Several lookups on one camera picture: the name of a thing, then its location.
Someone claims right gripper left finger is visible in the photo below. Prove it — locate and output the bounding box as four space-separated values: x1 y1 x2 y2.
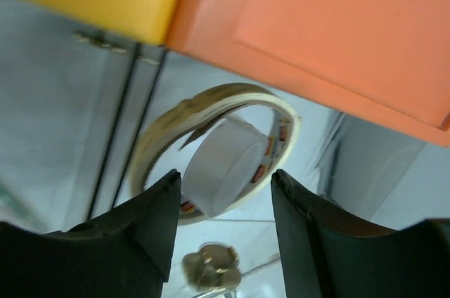
1 169 181 297

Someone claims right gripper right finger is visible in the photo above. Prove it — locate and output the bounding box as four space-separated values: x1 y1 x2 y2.
271 169 449 297

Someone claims small clear tape roll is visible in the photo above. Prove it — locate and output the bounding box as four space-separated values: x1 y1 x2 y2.
181 119 268 217

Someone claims beige masking tape ring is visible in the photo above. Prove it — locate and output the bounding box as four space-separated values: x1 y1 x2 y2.
128 82 302 227

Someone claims orange drawer box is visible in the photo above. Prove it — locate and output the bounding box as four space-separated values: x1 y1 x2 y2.
167 0 449 146

